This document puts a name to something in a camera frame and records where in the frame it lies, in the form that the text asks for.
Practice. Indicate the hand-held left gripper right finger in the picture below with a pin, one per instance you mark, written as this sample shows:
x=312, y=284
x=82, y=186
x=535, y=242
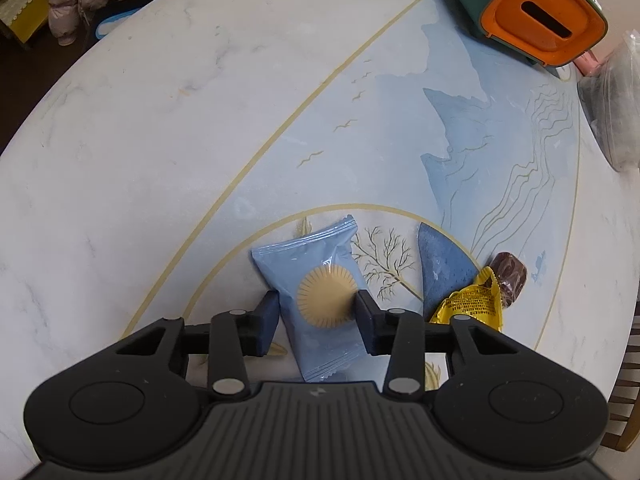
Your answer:
x=367, y=325

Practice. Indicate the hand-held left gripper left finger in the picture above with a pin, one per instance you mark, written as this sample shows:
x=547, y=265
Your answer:
x=265, y=322

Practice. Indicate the light blue snack packet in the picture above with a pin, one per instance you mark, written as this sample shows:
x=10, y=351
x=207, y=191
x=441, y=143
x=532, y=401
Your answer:
x=310, y=265

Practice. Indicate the yellow snack wrapper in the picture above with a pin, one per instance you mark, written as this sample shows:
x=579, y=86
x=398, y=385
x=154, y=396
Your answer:
x=472, y=300

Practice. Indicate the brown candy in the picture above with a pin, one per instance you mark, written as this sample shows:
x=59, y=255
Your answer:
x=509, y=272

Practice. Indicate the wooden chair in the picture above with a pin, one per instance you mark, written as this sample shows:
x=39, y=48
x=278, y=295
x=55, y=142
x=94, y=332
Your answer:
x=625, y=385

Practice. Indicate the light blue plastic item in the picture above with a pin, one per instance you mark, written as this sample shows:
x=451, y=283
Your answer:
x=112, y=25

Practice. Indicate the clear plastic bag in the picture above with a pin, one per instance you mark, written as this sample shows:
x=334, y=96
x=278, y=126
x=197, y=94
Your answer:
x=617, y=100

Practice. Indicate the pink box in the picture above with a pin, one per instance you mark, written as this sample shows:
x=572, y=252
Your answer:
x=587, y=62

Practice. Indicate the orange green tissue box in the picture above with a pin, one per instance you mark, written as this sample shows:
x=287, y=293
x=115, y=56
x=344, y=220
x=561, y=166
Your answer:
x=525, y=5

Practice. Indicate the cream quilted cushion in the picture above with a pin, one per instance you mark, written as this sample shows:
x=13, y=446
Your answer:
x=22, y=0

